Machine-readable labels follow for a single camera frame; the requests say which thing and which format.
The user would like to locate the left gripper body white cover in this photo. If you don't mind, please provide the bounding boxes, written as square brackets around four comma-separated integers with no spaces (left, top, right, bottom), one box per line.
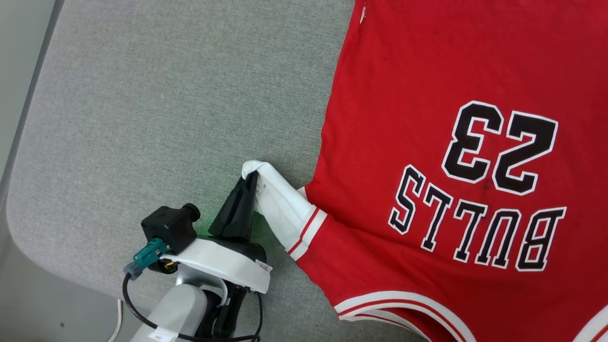
[161,237,272,295]

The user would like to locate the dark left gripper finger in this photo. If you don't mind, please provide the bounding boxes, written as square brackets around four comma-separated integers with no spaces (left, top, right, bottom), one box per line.
[242,171,260,241]
[209,179,248,239]

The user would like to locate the red basketball jersey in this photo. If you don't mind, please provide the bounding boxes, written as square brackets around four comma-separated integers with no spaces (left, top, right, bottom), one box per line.
[241,0,608,342]

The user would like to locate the thin white cable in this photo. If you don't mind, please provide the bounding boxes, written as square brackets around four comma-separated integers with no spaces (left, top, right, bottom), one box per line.
[108,299,124,342]

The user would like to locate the grey floor rail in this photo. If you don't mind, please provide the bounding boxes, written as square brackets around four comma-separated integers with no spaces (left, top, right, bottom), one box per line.
[0,0,66,205]

